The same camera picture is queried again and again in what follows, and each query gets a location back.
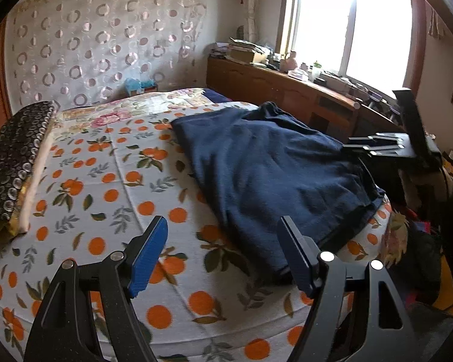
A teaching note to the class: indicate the yellow cloth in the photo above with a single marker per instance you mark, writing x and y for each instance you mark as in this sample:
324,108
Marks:
447,290

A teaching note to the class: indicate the pile of colourful clothes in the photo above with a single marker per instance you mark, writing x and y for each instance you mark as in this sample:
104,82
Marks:
419,241

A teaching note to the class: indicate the sheer circle-patterned curtain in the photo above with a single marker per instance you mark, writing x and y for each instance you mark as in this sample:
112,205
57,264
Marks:
98,26

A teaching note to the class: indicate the navy printed t-shirt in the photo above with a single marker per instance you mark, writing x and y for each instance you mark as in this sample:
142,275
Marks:
268,166

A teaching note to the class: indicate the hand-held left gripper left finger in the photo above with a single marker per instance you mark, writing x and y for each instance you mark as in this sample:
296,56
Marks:
149,256

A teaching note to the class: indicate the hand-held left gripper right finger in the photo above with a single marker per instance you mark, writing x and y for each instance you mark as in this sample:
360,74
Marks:
298,256

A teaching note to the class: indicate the orange fruit print bedsheet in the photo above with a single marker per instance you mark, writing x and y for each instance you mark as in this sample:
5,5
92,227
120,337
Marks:
98,181

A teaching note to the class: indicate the wooden cabinet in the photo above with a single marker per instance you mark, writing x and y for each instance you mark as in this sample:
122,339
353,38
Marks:
279,86

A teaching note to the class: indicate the floral quilt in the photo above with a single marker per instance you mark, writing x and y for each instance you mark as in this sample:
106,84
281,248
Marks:
136,107

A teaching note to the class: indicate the beige window curtain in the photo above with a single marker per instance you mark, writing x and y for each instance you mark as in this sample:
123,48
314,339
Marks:
251,0

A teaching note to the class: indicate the dark blue blanket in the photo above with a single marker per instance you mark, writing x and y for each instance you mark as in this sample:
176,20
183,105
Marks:
217,95

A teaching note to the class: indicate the window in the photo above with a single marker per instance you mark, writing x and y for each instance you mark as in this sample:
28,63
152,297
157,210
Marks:
317,15

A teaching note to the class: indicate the black circle-patterned cloth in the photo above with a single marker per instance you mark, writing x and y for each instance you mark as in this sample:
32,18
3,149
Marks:
11,151

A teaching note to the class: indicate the pink figurine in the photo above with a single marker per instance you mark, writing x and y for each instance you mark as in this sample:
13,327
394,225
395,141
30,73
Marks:
288,61

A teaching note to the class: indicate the row of small desk clutter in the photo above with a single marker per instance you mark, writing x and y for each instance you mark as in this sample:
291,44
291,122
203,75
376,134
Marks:
347,83

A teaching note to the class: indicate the green-capped bottle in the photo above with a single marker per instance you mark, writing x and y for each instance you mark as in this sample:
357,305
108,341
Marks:
316,71

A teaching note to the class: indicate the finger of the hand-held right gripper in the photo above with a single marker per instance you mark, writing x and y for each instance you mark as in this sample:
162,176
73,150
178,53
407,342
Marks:
373,152
389,137

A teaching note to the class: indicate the blue tissue box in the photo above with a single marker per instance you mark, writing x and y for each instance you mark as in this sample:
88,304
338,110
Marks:
136,86

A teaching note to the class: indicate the stack of books and papers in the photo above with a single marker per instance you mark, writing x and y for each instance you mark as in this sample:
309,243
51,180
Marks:
241,51

